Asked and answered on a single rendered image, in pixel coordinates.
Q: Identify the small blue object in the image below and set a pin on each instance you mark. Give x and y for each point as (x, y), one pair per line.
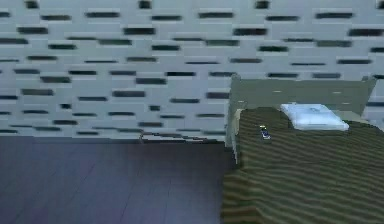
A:
(265, 133)

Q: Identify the pale blue pillow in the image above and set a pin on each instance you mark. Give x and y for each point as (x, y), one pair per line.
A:
(313, 116)

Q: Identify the bed with olive striped cover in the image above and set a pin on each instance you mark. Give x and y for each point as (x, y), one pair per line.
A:
(306, 173)

